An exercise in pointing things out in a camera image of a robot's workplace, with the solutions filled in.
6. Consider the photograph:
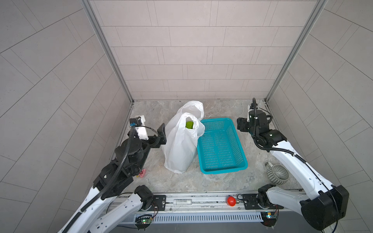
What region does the white plastic bag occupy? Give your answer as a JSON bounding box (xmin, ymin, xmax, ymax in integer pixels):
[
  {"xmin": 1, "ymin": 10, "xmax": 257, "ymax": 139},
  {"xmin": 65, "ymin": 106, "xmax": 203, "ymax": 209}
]
[{"xmin": 161, "ymin": 101, "xmax": 205, "ymax": 173}]

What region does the bright green apple fruit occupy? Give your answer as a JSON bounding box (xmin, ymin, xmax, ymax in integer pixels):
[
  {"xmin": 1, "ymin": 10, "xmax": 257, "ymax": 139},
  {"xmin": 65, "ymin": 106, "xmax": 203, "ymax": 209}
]
[{"xmin": 186, "ymin": 121, "xmax": 194, "ymax": 129}]

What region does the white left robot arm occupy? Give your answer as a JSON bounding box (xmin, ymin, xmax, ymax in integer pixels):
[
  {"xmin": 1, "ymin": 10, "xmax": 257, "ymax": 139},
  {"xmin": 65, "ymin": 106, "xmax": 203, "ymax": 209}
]
[{"xmin": 60, "ymin": 119, "xmax": 167, "ymax": 233}]

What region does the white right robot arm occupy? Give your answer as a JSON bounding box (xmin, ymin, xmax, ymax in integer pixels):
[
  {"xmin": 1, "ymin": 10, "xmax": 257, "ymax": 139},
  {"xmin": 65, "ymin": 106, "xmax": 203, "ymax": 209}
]
[{"xmin": 237, "ymin": 104, "xmax": 349, "ymax": 231}]

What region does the small pink object on floor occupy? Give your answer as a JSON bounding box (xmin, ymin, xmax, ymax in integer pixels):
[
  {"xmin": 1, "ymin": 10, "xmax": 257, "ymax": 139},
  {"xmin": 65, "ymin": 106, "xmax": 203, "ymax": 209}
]
[{"xmin": 138, "ymin": 169, "xmax": 146, "ymax": 178}]

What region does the teal plastic basket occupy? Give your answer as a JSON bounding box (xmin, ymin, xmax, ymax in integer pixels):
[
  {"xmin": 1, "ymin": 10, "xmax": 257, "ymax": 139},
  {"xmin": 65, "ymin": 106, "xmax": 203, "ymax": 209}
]
[{"xmin": 197, "ymin": 118, "xmax": 248, "ymax": 175}]

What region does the ribbed metal cup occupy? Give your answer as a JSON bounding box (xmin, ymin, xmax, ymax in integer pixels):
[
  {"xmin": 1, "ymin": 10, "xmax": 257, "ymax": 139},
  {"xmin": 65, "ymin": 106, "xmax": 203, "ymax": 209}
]
[{"xmin": 265, "ymin": 162, "xmax": 289, "ymax": 185}]

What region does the white ventilation grille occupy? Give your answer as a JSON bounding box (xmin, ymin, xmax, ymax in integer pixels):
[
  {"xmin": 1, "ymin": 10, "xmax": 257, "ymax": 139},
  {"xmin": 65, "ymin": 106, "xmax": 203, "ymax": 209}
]
[{"xmin": 152, "ymin": 212, "xmax": 264, "ymax": 224}]

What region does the left green circuit board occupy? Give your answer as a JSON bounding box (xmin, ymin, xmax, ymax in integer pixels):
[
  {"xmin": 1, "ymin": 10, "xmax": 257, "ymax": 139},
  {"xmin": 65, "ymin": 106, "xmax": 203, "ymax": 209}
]
[{"xmin": 135, "ymin": 214, "xmax": 153, "ymax": 229}]

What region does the green circuit board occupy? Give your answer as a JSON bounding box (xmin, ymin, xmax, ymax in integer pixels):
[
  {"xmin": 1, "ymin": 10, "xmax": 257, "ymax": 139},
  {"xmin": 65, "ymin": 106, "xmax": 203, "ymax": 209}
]
[
  {"xmin": 135, "ymin": 214, "xmax": 153, "ymax": 229},
  {"xmin": 261, "ymin": 212, "xmax": 278, "ymax": 228}
]

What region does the red emergency stop button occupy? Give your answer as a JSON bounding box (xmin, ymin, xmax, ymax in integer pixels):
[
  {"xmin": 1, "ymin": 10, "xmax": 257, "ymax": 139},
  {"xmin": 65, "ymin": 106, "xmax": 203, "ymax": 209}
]
[{"xmin": 227, "ymin": 196, "xmax": 237, "ymax": 207}]

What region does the right green circuit board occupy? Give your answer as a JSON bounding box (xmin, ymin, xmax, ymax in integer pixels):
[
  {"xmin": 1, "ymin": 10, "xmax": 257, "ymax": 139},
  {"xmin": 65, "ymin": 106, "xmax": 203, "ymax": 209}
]
[{"xmin": 261, "ymin": 212, "xmax": 278, "ymax": 228}]

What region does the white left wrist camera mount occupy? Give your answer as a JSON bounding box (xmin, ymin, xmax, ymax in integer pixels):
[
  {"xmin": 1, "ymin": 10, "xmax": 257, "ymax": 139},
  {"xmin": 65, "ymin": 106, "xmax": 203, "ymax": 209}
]
[{"xmin": 129, "ymin": 115, "xmax": 149, "ymax": 140}]

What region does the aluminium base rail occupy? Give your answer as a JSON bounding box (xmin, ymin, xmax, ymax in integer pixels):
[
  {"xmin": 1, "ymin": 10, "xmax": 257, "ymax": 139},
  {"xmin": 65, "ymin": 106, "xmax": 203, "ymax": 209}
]
[{"xmin": 84, "ymin": 190, "xmax": 325, "ymax": 215}]

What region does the metal corner wall profile right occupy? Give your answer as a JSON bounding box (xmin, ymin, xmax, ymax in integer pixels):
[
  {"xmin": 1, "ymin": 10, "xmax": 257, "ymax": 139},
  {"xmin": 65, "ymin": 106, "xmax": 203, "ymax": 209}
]
[{"xmin": 265, "ymin": 0, "xmax": 328, "ymax": 103}]

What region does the metal corner wall profile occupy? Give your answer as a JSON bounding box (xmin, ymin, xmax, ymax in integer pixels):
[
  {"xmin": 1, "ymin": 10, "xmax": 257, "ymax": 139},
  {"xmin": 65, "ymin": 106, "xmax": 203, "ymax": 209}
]
[
  {"xmin": 265, "ymin": 0, "xmax": 328, "ymax": 103},
  {"xmin": 80, "ymin": 0, "xmax": 134, "ymax": 105}
]

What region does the metal corner wall profile left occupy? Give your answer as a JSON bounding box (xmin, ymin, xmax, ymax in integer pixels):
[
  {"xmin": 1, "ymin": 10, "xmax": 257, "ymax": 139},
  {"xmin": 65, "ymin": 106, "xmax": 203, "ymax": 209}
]
[{"xmin": 80, "ymin": 0, "xmax": 134, "ymax": 105}]

